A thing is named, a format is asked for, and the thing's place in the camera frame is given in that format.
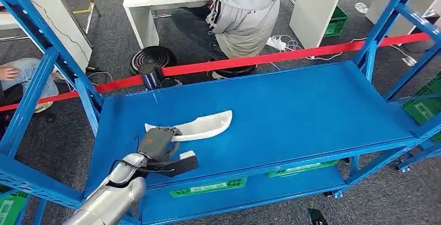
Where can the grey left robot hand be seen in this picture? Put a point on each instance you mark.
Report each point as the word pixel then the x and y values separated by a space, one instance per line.
pixel 156 144

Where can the white curved plastic part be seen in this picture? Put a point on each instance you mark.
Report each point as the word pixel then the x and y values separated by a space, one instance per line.
pixel 206 127

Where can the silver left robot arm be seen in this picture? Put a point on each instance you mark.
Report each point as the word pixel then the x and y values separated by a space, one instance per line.
pixel 110 199

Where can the green plastic crate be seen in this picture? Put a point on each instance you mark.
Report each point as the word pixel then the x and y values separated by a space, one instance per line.
pixel 336 23
pixel 206 188
pixel 299 169
pixel 10 206
pixel 423 108

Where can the black ribbed round base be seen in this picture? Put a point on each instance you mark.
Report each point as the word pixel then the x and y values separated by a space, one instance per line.
pixel 153 55

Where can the black round stool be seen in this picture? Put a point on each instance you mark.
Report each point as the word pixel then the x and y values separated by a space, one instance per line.
pixel 237 71

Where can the seated person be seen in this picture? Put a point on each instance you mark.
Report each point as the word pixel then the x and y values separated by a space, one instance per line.
pixel 244 17
pixel 31 75

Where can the red barrier belt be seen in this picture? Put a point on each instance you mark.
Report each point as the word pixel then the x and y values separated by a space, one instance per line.
pixel 275 58

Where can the white power adapter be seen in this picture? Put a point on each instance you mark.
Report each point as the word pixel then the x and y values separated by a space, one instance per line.
pixel 275 42

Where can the black robot foot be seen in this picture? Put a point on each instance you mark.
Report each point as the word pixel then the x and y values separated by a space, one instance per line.
pixel 316 218

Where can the clear plastic bag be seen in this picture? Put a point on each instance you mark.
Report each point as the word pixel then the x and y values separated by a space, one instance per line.
pixel 361 7

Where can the white power strip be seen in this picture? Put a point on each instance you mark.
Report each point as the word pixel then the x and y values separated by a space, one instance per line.
pixel 409 61

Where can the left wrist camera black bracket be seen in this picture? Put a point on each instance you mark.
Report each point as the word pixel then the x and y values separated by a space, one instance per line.
pixel 182 166

